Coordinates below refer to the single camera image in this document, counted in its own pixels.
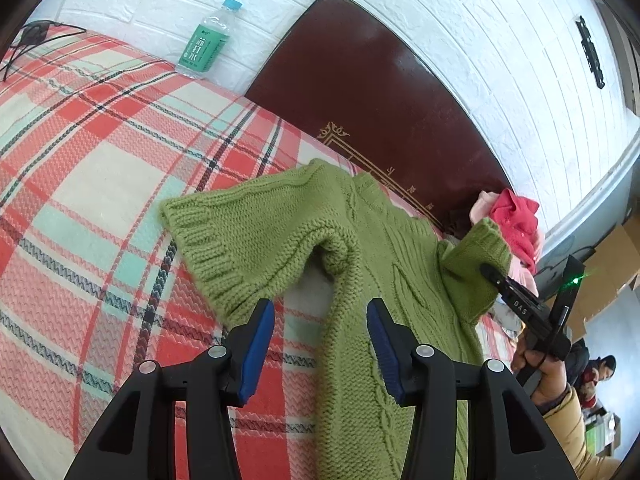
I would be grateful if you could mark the pile of pink red clothes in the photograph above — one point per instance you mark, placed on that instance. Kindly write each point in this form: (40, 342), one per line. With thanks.
(515, 220)

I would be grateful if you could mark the person's right hand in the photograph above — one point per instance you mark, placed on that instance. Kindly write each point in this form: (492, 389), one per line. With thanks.
(547, 377)

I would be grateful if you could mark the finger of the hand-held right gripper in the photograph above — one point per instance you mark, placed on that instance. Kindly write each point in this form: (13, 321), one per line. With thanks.
(515, 292)

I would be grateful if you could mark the stack of green books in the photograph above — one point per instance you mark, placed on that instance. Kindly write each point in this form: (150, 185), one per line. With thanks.
(600, 432)

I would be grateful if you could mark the person's right forearm tan sleeve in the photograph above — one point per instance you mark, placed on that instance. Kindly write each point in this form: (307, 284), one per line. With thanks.
(575, 440)

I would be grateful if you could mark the green label water bottle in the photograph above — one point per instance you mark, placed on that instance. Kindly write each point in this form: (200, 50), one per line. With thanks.
(206, 40)

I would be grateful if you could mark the black wall bracket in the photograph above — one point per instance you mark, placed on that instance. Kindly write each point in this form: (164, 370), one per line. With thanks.
(591, 52)

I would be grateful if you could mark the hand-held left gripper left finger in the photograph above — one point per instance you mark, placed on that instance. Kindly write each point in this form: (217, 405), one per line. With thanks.
(256, 355)

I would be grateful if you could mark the red plaid blanket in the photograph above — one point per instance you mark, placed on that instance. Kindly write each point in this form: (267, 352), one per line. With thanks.
(100, 200)

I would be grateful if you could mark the cardboard box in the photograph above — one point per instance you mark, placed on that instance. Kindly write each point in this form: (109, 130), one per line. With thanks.
(612, 255)

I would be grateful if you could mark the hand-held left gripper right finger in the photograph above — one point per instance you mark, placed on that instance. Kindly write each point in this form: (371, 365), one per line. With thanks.
(384, 355)

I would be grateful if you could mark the dark red headboard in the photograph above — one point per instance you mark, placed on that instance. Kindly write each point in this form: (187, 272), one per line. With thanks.
(380, 100)

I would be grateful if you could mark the green knit sweater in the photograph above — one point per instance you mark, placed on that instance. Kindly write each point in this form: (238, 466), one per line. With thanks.
(380, 240)

